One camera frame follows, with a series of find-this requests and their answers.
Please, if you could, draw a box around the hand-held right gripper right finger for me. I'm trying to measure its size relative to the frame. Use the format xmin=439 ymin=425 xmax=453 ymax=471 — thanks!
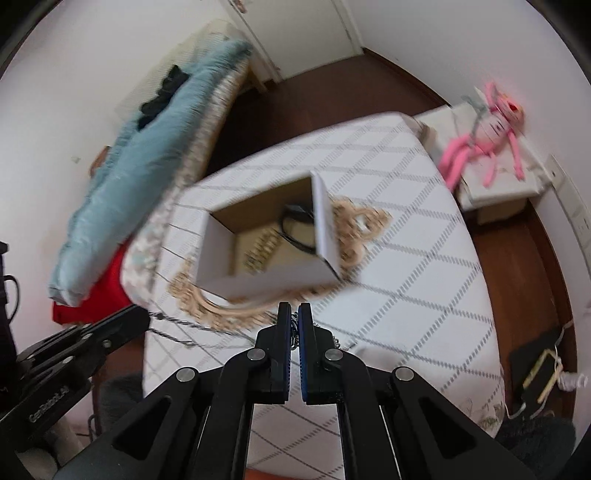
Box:
xmin=298 ymin=302 xmax=533 ymax=480

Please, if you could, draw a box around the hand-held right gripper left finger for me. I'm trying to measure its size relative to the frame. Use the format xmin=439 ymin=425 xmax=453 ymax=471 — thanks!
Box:
xmin=60 ymin=302 xmax=293 ymax=480

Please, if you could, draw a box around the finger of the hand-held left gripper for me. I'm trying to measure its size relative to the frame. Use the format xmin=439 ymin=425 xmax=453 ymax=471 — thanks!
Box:
xmin=18 ymin=348 xmax=109 ymax=403
xmin=16 ymin=305 xmax=151 ymax=366

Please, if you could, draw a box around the silver chain necklace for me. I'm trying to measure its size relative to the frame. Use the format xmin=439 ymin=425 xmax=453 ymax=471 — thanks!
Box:
xmin=148 ymin=310 xmax=356 ymax=352

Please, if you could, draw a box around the white cardboard box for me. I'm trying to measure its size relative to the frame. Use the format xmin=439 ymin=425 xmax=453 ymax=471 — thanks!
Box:
xmin=196 ymin=171 xmax=343 ymax=303

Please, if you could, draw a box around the red cloth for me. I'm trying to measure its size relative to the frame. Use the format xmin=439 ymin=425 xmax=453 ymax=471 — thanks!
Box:
xmin=52 ymin=244 xmax=140 ymax=326

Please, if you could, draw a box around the beige lace doily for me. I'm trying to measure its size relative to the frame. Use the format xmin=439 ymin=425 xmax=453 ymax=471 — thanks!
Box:
xmin=168 ymin=258 xmax=283 ymax=334

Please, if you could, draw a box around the white checked tablecloth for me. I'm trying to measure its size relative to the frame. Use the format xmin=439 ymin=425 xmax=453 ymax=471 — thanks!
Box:
xmin=122 ymin=113 xmax=505 ymax=475

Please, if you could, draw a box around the light blue blanket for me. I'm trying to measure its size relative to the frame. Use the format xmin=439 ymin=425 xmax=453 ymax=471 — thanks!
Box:
xmin=48 ymin=39 xmax=253 ymax=308

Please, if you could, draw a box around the floral bed mattress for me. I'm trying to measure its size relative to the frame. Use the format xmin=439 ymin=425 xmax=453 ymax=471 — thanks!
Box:
xmin=175 ymin=21 xmax=254 ymax=195

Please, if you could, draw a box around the black garment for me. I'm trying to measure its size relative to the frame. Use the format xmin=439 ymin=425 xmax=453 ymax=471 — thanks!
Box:
xmin=137 ymin=65 xmax=192 ymax=131

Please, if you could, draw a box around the black bag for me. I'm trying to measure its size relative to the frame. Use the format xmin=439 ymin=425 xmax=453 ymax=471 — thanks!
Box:
xmin=508 ymin=327 xmax=576 ymax=417

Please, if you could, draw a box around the white nightstand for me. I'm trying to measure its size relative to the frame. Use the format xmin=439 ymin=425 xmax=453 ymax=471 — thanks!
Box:
xmin=413 ymin=104 xmax=553 ymax=227

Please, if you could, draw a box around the dark grey fuzzy cushion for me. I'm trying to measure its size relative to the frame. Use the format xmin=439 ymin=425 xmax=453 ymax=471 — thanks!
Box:
xmin=495 ymin=414 xmax=577 ymax=468

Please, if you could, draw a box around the pink plush toy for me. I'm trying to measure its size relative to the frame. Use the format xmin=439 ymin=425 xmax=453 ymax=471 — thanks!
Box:
xmin=438 ymin=82 xmax=528 ymax=191

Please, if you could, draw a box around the white door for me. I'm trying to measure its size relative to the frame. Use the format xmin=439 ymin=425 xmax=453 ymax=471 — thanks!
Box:
xmin=225 ymin=0 xmax=366 ymax=85

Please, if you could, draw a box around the beaded bracelet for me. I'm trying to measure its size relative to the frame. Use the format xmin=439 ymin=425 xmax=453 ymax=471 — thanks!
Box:
xmin=240 ymin=228 xmax=283 ymax=278

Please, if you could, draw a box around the black object with cable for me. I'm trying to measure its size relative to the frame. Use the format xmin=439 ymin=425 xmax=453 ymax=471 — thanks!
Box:
xmin=0 ymin=240 xmax=22 ymax=357

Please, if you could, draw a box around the black cord necklace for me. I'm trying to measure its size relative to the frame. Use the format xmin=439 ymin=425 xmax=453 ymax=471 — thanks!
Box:
xmin=279 ymin=203 xmax=320 ymax=256

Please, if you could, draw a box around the beige wooden bead necklace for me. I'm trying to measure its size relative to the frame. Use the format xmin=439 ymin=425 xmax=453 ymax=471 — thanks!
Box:
xmin=330 ymin=196 xmax=393 ymax=271

